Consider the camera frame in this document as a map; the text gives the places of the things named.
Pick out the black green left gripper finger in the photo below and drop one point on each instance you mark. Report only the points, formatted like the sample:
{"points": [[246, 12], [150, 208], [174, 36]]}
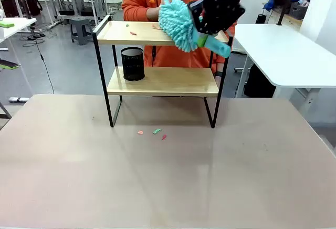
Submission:
{"points": [[9, 66], [6, 24]]}

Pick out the teal chenille duster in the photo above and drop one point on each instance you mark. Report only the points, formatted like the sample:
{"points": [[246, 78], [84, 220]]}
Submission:
{"points": [[178, 26]]}

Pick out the black mesh pen holder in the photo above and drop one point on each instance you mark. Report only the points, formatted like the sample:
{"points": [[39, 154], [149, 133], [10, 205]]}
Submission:
{"points": [[134, 66]]}

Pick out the person's right forearm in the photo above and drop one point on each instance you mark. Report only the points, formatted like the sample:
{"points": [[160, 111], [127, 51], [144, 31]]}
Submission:
{"points": [[136, 11]]}

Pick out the small white side table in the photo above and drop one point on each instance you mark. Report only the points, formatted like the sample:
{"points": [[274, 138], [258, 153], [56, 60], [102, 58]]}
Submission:
{"points": [[21, 25]]}

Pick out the black backpack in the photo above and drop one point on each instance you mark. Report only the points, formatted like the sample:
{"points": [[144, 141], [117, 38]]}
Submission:
{"points": [[34, 4]]}

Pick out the white power strip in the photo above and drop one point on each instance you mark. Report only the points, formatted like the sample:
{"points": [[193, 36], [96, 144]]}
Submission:
{"points": [[18, 99]]}

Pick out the black cylinder container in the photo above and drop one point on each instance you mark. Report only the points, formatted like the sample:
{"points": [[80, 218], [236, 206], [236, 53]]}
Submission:
{"points": [[261, 19]]}

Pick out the large white desk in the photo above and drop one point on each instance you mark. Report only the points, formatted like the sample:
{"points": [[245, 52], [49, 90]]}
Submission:
{"points": [[275, 55]]}

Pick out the grey plastic stool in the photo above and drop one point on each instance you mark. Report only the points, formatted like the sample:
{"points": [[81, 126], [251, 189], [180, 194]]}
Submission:
{"points": [[81, 22]]}

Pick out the red paper scrap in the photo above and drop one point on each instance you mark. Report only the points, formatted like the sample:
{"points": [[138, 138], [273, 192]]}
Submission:
{"points": [[133, 33], [164, 137]]}

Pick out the black bin under desk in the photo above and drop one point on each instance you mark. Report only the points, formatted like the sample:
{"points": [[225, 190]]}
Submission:
{"points": [[258, 82]]}

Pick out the grey storage crate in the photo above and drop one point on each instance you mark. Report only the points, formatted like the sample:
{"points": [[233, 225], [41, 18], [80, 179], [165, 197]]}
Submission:
{"points": [[299, 9]]}

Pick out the black frame wooden two-tier shelf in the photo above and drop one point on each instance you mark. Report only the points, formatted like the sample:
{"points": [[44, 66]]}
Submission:
{"points": [[162, 79]]}

